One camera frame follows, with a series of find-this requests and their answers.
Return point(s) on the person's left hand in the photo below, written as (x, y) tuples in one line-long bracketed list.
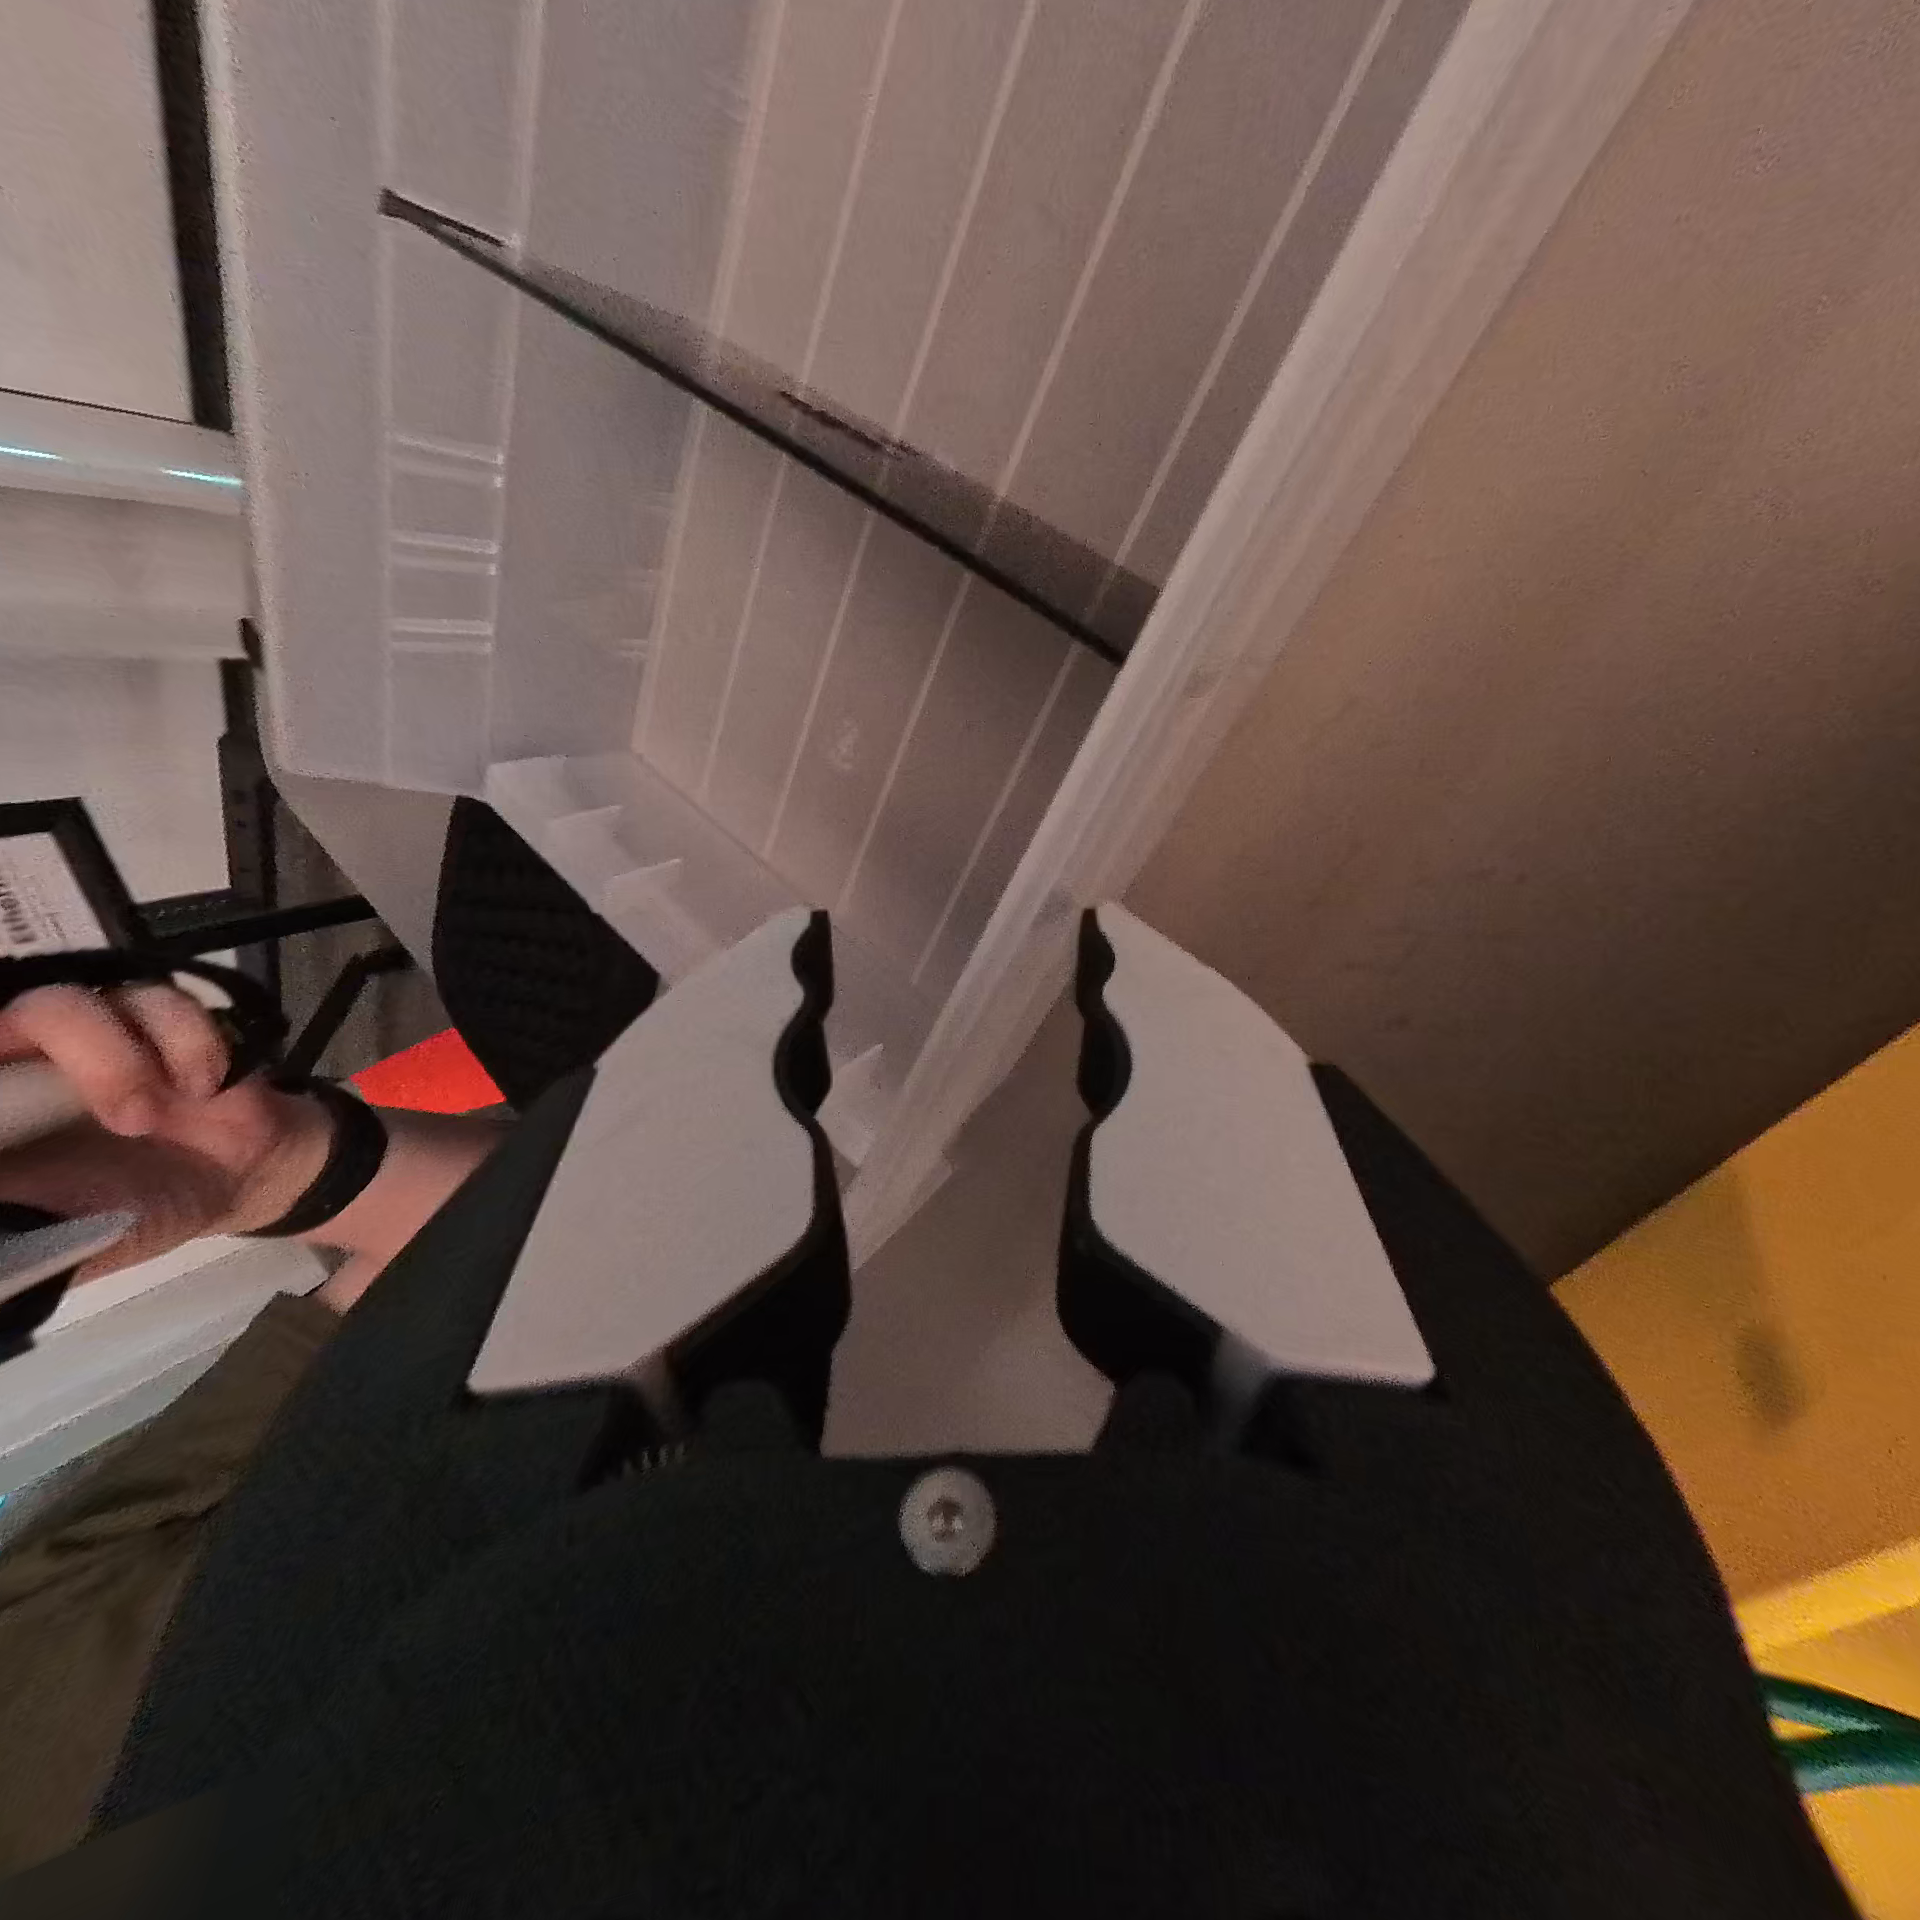
[(181, 1156)]

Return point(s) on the black textured object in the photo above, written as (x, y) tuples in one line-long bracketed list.
[(524, 962)]

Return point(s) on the black bin divider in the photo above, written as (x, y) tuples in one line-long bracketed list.
[(841, 436)]

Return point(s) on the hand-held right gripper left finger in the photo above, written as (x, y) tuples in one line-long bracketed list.
[(676, 1185)]

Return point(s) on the person's left forearm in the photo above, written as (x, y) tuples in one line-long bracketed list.
[(411, 1185)]

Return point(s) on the black vertical bar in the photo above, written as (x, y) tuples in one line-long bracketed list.
[(191, 225)]

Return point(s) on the black wristband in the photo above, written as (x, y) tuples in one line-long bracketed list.
[(353, 1156)]

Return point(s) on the person's olive clothing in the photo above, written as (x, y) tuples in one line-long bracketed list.
[(88, 1621)]

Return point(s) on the black metal frame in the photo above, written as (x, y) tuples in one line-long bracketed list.
[(246, 809)]

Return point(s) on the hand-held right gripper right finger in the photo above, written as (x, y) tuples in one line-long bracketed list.
[(1237, 1185)]

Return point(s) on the clear plastic storage bin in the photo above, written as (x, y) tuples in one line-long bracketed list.
[(901, 225)]

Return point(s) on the yellow plastic storage bin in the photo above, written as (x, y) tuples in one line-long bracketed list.
[(1801, 1276)]

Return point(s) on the white ledge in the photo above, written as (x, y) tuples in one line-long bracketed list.
[(121, 571)]

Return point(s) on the red object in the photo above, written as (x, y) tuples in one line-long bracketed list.
[(434, 1072)]

